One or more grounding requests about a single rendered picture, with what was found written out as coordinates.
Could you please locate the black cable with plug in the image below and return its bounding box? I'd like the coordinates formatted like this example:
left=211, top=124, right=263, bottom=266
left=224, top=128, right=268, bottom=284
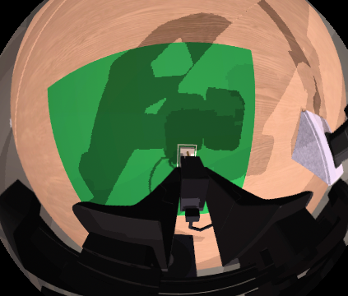
left=179, top=155, right=213, bottom=231

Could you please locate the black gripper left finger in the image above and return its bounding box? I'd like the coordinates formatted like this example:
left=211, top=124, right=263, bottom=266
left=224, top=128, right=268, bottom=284
left=72, top=167, right=181, bottom=272

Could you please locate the green circuit board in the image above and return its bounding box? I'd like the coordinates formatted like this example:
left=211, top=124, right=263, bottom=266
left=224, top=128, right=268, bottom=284
left=48, top=42, right=256, bottom=206

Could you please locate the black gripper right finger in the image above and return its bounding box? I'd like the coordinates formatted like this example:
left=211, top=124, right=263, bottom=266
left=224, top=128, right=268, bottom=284
left=204, top=168, right=313, bottom=267

